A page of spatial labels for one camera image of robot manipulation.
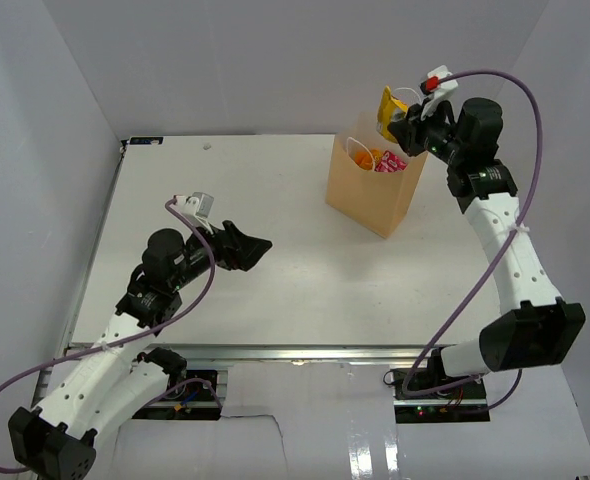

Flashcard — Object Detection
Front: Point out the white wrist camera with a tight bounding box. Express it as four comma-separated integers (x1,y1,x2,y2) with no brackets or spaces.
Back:
420,65,459,120
173,192,214,234

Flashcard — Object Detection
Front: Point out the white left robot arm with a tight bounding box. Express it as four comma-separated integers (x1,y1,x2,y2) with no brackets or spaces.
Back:
8,221,272,479

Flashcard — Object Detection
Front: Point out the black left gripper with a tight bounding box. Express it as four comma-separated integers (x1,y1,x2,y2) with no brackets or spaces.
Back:
170,216,271,291

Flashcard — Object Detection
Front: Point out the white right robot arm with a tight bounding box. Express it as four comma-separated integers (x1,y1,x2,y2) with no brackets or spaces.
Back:
388,98,586,399

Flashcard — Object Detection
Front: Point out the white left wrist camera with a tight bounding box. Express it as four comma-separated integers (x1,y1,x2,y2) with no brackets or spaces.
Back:
173,192,214,234

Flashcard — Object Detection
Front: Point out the orange yellow snack bag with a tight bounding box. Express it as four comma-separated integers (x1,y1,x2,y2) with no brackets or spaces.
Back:
353,149,382,171

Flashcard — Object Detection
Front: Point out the aluminium table frame rail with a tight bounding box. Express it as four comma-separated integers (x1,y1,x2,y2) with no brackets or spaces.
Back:
64,343,436,362

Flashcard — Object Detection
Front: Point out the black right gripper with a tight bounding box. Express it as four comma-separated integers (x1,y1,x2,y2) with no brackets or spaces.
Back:
389,98,467,167

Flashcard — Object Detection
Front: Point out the pink red snack packet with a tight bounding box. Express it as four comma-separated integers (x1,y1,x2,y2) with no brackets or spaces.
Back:
374,150,408,173

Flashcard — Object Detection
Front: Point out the left blue corner label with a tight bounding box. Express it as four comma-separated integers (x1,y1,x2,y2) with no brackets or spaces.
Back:
128,137,164,146

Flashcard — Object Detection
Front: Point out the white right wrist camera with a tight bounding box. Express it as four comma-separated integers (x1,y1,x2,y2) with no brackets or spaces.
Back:
420,65,459,120

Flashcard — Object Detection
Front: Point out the brown paper bag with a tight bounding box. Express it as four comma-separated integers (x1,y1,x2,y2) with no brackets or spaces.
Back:
325,112,428,238

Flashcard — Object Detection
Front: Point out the yellow snack bar wrapper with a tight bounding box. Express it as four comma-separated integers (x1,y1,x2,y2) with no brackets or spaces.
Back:
376,86,408,143

